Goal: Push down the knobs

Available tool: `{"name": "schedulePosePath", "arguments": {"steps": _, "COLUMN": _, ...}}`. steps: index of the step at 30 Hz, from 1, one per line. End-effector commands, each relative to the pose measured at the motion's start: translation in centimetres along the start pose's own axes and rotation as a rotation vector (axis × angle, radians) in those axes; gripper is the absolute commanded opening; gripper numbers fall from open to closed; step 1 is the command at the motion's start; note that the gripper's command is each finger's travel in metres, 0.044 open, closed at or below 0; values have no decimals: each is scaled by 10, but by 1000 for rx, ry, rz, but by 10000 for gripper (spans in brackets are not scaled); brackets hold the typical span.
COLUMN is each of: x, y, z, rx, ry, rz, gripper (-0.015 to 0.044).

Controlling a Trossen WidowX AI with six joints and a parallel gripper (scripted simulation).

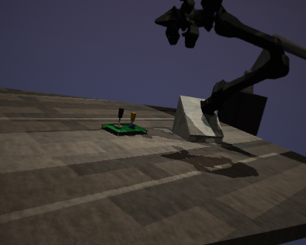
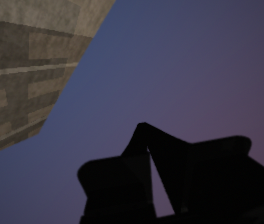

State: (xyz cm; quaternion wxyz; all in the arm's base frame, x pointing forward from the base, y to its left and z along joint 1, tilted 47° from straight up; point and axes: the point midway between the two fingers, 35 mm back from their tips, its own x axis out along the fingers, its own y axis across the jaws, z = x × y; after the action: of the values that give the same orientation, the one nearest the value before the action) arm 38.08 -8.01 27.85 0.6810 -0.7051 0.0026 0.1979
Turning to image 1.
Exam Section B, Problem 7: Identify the green circuit board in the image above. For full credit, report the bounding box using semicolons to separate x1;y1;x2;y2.
101;108;148;136

